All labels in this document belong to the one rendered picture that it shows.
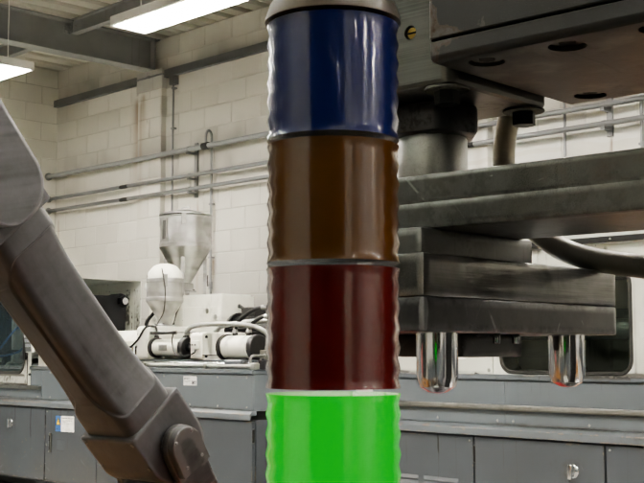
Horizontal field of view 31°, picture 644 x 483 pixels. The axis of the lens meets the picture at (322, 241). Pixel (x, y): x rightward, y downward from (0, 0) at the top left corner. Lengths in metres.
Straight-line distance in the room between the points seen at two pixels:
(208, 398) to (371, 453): 7.52
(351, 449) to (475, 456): 5.97
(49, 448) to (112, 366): 8.47
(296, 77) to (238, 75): 10.63
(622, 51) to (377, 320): 0.26
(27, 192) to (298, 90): 0.56
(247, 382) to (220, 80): 4.32
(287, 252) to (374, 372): 0.04
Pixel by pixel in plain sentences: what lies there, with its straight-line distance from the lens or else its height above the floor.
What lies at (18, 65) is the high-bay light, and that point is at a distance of 10.19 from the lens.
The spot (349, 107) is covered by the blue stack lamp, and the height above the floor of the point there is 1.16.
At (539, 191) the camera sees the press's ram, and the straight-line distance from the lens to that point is 0.54.
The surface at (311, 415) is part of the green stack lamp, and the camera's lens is 0.31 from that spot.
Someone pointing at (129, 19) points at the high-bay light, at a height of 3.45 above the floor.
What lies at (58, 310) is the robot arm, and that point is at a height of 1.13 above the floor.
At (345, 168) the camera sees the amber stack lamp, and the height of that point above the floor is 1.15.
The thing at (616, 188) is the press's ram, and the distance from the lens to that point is 0.52.
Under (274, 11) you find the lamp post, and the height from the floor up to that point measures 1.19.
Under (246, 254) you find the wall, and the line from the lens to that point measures 10.59.
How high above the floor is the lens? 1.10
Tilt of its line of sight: 5 degrees up
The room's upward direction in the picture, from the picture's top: straight up
